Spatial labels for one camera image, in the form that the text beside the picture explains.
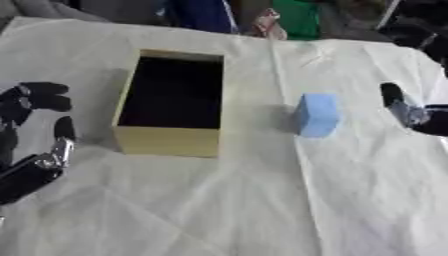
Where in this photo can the light blue block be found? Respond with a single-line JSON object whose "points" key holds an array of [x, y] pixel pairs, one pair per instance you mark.
{"points": [[317, 115]]}

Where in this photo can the person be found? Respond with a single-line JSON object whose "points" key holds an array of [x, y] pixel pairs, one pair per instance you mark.
{"points": [[268, 16]]}

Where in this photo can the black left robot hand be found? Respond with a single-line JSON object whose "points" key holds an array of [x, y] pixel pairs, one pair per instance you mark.
{"points": [[23, 173]]}

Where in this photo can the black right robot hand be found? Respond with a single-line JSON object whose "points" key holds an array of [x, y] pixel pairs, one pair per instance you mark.
{"points": [[429, 118]]}

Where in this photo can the tan cardboard box black inside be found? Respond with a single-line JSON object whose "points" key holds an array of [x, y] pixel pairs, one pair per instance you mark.
{"points": [[169, 100]]}

